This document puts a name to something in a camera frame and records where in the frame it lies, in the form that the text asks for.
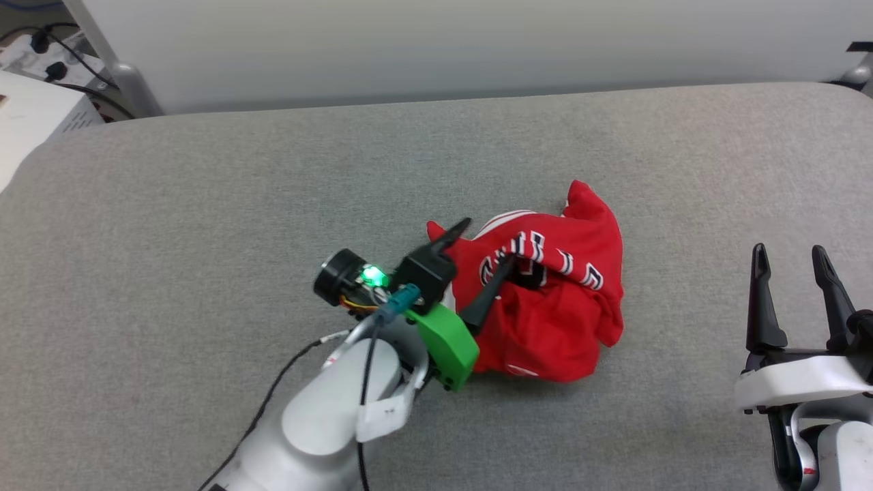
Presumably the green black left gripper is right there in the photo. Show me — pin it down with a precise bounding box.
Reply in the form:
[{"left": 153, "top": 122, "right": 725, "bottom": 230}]
[{"left": 314, "top": 218, "right": 516, "bottom": 393}]

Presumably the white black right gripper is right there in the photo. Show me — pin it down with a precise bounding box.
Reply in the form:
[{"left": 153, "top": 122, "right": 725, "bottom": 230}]
[{"left": 735, "top": 243, "right": 873, "bottom": 415}]

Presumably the red jersey garment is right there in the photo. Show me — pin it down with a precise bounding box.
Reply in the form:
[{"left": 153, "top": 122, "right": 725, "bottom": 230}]
[{"left": 427, "top": 179, "right": 625, "bottom": 383}]

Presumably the white partition panel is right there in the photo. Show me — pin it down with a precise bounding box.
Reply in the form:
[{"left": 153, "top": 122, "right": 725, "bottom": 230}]
[{"left": 63, "top": 0, "right": 873, "bottom": 115}]

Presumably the grey metal panel foot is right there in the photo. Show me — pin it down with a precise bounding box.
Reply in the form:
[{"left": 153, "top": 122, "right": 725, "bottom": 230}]
[
  {"left": 109, "top": 61, "right": 164, "bottom": 118},
  {"left": 838, "top": 42, "right": 873, "bottom": 98}
]

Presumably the grey fabric sofa cushion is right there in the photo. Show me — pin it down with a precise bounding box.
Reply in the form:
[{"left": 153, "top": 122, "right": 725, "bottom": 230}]
[{"left": 0, "top": 82, "right": 873, "bottom": 491}]

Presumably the white box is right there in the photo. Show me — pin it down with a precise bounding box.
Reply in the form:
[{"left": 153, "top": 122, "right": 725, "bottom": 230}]
[{"left": 0, "top": 70, "right": 104, "bottom": 193}]

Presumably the white power strip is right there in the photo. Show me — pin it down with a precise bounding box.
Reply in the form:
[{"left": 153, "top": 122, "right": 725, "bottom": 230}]
[{"left": 0, "top": 33, "right": 104, "bottom": 88}]

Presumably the teal cable connector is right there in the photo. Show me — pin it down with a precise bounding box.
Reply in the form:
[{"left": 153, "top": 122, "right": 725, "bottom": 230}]
[{"left": 375, "top": 284, "right": 421, "bottom": 325}]

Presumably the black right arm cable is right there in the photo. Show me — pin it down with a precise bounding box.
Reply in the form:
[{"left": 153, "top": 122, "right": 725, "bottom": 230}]
[{"left": 767, "top": 408, "right": 802, "bottom": 491}]

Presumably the black cable with teal connector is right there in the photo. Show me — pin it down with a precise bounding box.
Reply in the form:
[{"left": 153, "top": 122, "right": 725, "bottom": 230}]
[{"left": 356, "top": 317, "right": 383, "bottom": 491}]

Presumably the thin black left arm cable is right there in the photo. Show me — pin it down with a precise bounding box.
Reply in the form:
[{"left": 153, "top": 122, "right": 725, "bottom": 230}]
[{"left": 199, "top": 338, "right": 352, "bottom": 491}]

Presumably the black power cable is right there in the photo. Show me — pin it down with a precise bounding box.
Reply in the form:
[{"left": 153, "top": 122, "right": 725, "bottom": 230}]
[
  {"left": 41, "top": 25, "right": 118, "bottom": 91},
  {"left": 61, "top": 79, "right": 135, "bottom": 121}
]

